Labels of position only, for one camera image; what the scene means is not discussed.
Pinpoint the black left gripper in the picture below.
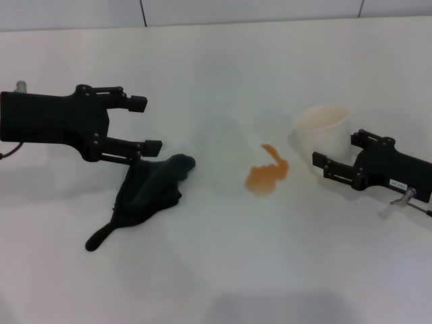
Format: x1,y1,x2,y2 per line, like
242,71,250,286
0,84,149,163

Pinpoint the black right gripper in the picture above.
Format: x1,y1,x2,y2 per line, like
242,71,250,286
312,128,432,205

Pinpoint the white paper cup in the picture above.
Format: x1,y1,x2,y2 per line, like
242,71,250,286
291,103,351,160

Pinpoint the dark blue rag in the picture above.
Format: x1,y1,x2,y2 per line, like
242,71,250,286
84,153,198,252

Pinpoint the orange liquid stain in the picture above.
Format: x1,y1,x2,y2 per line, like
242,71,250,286
244,143,291,198

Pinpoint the right gripper plug and cable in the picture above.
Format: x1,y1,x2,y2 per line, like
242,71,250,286
389,188,432,217

